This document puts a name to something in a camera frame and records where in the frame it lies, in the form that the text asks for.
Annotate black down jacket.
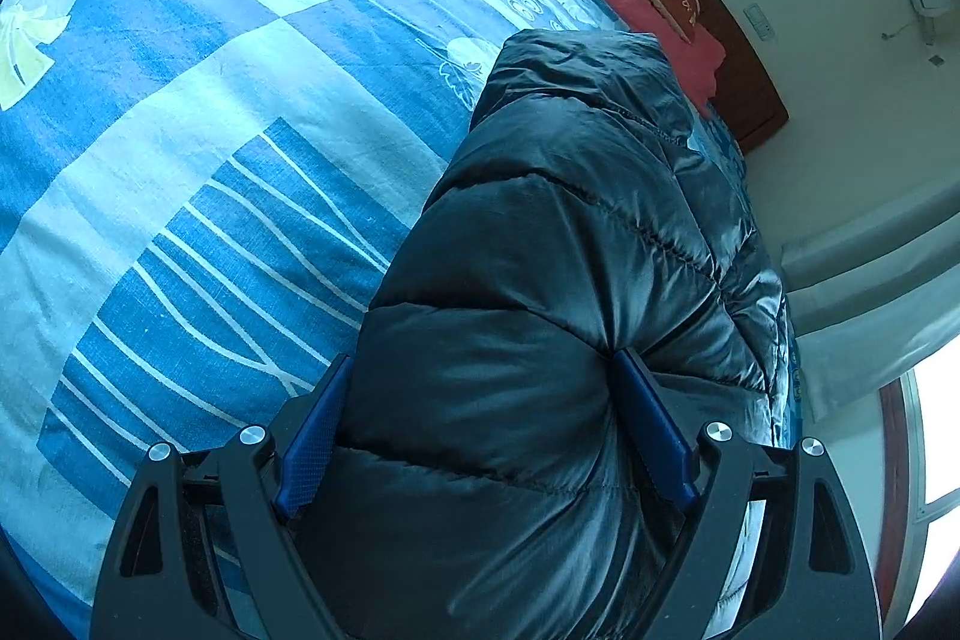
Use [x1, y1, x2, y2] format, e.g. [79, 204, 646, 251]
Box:
[289, 29, 792, 640]

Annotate window with brown frame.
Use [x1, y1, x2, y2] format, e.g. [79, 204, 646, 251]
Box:
[877, 355, 960, 611]

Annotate wall switch panel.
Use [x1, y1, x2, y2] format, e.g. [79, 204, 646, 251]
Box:
[742, 4, 777, 41]

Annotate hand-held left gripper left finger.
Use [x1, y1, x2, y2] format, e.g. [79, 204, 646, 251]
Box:
[90, 353, 357, 640]

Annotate blue patterned bed sheet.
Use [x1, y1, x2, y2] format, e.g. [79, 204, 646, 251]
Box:
[0, 0, 807, 626]

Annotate white curtain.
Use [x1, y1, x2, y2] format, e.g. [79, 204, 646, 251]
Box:
[780, 227, 960, 420]

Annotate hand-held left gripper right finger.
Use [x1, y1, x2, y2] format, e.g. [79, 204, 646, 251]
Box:
[611, 347, 882, 640]

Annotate wooden bed headboard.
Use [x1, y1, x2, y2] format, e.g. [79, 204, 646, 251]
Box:
[619, 0, 790, 154]

